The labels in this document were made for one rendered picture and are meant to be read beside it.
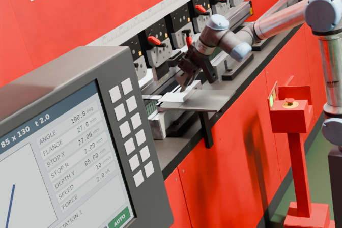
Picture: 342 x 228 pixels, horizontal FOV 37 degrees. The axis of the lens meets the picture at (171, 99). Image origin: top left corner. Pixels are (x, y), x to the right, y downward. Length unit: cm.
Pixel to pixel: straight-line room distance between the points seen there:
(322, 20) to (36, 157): 114
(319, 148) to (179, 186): 173
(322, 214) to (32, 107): 224
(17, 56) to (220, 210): 141
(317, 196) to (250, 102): 82
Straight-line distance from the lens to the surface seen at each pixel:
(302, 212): 276
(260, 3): 422
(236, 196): 251
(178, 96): 214
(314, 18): 166
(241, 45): 188
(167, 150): 201
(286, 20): 188
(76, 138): 77
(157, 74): 208
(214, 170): 225
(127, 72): 83
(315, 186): 321
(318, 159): 345
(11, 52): 120
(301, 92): 253
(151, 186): 91
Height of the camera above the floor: 183
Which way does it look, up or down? 23 degrees down
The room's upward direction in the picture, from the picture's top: 13 degrees counter-clockwise
